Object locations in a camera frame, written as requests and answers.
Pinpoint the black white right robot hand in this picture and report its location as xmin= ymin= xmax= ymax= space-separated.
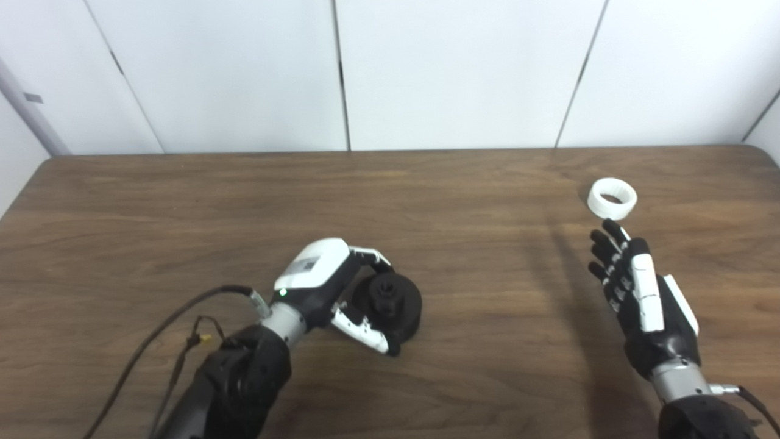
xmin=588 ymin=219 xmax=701 ymax=380

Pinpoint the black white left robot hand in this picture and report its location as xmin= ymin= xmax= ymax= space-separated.
xmin=273 ymin=238 xmax=403 ymax=357

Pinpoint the round black stepped part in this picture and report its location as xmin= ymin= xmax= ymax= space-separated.
xmin=350 ymin=273 xmax=423 ymax=354

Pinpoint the white toothed ring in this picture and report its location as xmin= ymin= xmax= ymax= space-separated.
xmin=587 ymin=177 xmax=638 ymax=221

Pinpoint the thin wire with yellow connector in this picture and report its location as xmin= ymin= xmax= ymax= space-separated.
xmin=149 ymin=316 xmax=226 ymax=430

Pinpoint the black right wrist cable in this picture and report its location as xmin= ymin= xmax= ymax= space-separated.
xmin=710 ymin=383 xmax=780 ymax=437

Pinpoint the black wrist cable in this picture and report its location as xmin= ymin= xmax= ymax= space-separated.
xmin=82 ymin=285 xmax=272 ymax=439
xmin=710 ymin=383 xmax=780 ymax=437

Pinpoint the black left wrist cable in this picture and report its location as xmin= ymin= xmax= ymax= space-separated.
xmin=82 ymin=285 xmax=272 ymax=439

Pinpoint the grey wall corner post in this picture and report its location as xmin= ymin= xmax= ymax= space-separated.
xmin=0 ymin=58 xmax=71 ymax=156

